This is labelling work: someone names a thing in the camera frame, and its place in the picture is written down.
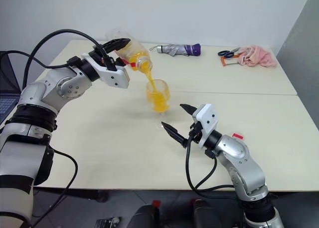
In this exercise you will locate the black table frame bar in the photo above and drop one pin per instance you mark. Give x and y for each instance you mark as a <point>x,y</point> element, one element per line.
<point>74,191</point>

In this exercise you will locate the orange frame tool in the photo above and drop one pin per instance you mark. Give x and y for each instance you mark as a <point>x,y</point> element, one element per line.
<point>223,62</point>

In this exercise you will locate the small red tag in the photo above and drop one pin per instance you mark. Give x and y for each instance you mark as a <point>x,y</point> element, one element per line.
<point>156,203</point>

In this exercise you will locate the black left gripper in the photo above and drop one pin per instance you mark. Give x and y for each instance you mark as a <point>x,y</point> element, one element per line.
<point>104,56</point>

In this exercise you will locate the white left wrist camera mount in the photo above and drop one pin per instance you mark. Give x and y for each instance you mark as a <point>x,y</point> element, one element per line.
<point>114,77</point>

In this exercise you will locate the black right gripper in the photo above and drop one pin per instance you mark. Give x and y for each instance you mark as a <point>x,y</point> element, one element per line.
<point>196,130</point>

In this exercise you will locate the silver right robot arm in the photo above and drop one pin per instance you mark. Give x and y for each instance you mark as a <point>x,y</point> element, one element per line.
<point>239,158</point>

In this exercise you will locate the clear wine glass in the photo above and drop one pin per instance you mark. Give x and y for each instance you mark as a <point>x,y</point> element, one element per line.
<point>158,95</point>

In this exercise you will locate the dark rounded shape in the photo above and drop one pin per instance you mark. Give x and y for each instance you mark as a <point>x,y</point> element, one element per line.
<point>208,214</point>
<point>144,216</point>

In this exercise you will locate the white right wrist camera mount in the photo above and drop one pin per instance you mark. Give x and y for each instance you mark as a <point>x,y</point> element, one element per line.
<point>207,120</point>

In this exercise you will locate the folded silver purple umbrella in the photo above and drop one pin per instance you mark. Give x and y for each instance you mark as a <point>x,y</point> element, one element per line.
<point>179,49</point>

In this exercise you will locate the red bottle cap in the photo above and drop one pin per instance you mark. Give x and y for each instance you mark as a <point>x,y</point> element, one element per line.
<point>237,136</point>

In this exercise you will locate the dark laptop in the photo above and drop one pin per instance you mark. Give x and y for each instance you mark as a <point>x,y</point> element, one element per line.
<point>7,83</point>

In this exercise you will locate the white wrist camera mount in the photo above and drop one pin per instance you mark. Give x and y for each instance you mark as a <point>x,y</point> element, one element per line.
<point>114,77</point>
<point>207,120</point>

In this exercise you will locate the pink cloth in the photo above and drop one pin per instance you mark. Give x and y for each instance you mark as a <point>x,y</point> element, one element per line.
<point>259,57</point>

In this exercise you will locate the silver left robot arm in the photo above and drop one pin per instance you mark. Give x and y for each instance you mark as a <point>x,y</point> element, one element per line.
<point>49,88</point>

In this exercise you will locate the small black floor device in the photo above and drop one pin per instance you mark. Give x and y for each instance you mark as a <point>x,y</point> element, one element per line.
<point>107,223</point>

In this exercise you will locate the clear plastic orange drink bottle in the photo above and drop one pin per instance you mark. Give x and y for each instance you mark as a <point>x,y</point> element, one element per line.
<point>135,53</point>

